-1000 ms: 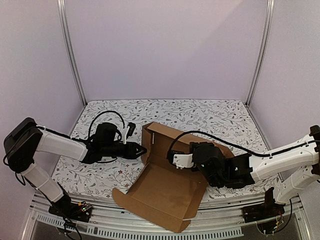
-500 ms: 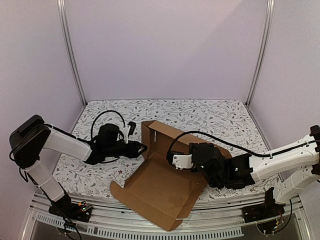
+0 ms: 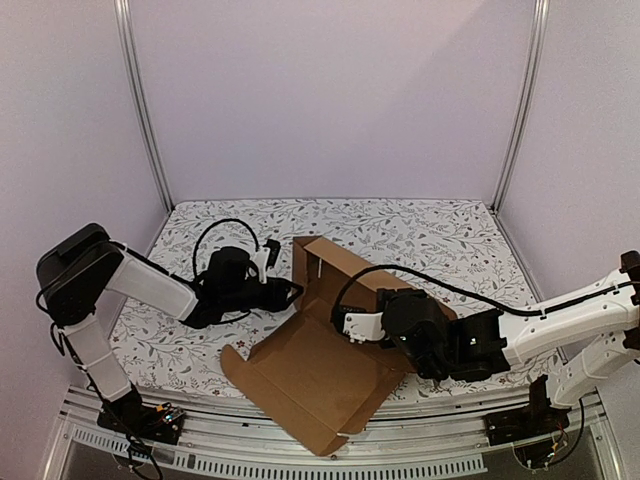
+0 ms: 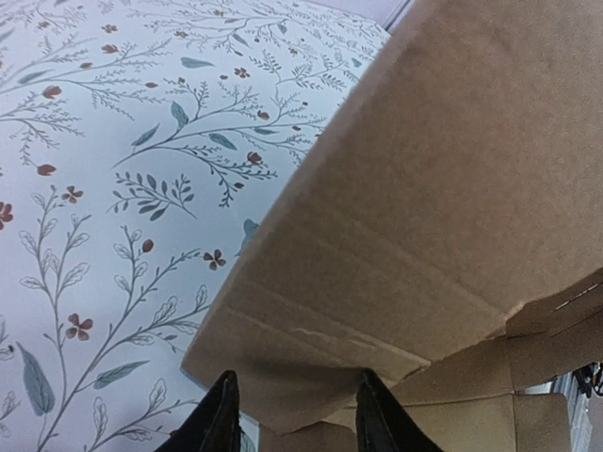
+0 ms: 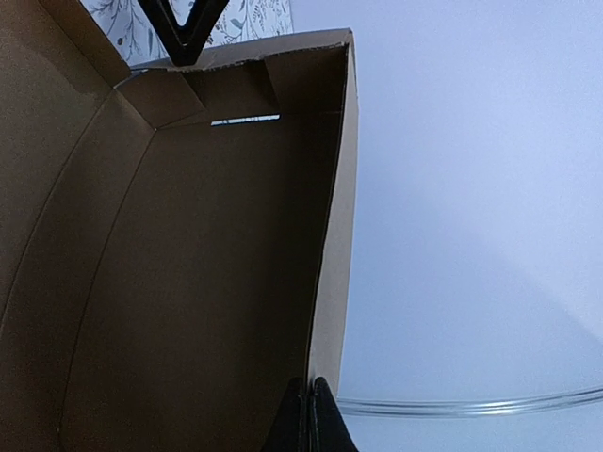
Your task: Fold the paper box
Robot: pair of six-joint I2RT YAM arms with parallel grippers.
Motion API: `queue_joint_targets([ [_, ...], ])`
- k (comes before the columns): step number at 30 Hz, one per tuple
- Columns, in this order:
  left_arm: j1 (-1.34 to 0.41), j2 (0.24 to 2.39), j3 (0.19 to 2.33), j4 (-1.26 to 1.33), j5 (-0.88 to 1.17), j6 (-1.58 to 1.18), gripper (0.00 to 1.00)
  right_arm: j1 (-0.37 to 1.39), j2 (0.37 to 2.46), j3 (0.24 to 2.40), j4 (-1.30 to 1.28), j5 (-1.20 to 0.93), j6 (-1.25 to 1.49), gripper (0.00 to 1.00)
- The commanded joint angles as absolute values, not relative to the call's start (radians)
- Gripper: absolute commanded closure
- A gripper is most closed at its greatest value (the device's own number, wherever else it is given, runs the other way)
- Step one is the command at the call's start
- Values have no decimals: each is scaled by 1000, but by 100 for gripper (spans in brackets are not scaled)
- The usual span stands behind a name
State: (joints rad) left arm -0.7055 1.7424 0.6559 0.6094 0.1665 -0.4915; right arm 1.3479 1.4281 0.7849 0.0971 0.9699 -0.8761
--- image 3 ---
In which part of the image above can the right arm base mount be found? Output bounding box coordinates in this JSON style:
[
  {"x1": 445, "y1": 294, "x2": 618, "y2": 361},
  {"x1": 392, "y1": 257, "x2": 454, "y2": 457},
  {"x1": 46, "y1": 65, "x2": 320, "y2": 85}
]
[{"x1": 483, "y1": 374, "x2": 570, "y2": 469}]

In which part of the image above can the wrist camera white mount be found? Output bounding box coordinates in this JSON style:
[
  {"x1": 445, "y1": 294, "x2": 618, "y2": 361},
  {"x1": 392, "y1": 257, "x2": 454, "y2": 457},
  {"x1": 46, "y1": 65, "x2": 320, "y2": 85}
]
[
  {"x1": 251, "y1": 239, "x2": 281, "y2": 284},
  {"x1": 331, "y1": 305, "x2": 386, "y2": 344}
]

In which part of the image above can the brown cardboard box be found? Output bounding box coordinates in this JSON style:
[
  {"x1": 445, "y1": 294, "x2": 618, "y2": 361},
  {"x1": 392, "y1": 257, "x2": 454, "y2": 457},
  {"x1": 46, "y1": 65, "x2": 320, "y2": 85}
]
[{"x1": 219, "y1": 236, "x2": 457, "y2": 457}]

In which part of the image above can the right aluminium frame post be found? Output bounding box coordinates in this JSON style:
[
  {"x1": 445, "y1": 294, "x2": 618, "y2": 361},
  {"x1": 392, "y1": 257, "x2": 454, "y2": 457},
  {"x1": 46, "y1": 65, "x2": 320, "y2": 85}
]
[{"x1": 490, "y1": 0, "x2": 550, "y2": 217}]

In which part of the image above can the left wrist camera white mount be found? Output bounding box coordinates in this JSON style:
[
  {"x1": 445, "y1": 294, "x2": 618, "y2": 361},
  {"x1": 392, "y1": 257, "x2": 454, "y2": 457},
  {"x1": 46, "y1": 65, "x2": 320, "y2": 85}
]
[{"x1": 251, "y1": 239, "x2": 281, "y2": 284}]

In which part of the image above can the aluminium front rail base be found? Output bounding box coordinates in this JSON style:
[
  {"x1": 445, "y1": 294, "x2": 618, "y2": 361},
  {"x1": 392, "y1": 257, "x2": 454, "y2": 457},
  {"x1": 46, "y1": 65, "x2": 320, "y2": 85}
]
[{"x1": 41, "y1": 387, "x2": 625, "y2": 479}]

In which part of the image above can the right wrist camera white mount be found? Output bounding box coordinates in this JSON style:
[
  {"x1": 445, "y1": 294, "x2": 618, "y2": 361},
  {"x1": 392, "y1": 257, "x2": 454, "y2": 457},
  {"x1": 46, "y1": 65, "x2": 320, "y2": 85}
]
[{"x1": 331, "y1": 305, "x2": 386, "y2": 344}]

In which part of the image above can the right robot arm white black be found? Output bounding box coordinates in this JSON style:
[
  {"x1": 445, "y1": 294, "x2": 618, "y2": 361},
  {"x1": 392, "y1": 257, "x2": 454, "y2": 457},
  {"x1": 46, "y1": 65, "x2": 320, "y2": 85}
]
[{"x1": 379, "y1": 251, "x2": 639, "y2": 436}]

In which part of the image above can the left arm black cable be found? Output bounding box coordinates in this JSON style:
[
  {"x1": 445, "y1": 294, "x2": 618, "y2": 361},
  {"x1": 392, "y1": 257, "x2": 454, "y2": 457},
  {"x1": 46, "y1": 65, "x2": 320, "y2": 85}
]
[{"x1": 192, "y1": 217, "x2": 261, "y2": 281}]

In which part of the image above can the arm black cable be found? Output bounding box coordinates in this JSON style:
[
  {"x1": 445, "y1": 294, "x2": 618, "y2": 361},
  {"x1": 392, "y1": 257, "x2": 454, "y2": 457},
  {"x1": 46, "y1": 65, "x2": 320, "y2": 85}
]
[
  {"x1": 192, "y1": 217, "x2": 261, "y2": 281},
  {"x1": 333, "y1": 263, "x2": 640, "y2": 321}
]

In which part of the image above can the left aluminium frame post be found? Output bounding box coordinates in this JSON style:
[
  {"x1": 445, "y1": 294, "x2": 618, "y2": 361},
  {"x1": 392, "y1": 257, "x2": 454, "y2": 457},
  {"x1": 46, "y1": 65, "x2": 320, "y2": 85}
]
[{"x1": 114, "y1": 0, "x2": 175, "y2": 214}]

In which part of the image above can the floral patterned table mat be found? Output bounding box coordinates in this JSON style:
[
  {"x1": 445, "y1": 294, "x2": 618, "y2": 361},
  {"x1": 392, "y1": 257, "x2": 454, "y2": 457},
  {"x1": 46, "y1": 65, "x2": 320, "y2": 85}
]
[{"x1": 111, "y1": 199, "x2": 534, "y2": 398}]

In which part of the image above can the aluminium frame post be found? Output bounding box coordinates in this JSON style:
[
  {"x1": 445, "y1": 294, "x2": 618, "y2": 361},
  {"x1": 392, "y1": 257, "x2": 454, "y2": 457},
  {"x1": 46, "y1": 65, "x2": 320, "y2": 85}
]
[
  {"x1": 490, "y1": 0, "x2": 550, "y2": 217},
  {"x1": 114, "y1": 0, "x2": 175, "y2": 214}
]

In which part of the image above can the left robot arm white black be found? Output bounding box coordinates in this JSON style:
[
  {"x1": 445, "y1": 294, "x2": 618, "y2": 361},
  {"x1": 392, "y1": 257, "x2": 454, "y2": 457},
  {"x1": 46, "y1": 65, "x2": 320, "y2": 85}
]
[{"x1": 35, "y1": 223, "x2": 304, "y2": 434}]

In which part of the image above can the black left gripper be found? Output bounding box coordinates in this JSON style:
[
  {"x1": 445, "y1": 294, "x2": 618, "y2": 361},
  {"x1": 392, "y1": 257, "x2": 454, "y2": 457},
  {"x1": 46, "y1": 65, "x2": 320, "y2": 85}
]
[{"x1": 221, "y1": 278, "x2": 304, "y2": 315}]

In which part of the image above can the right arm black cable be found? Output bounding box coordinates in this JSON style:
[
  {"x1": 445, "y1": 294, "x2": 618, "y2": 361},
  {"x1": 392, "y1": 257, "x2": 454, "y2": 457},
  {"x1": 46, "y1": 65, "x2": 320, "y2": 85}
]
[{"x1": 333, "y1": 263, "x2": 640, "y2": 321}]

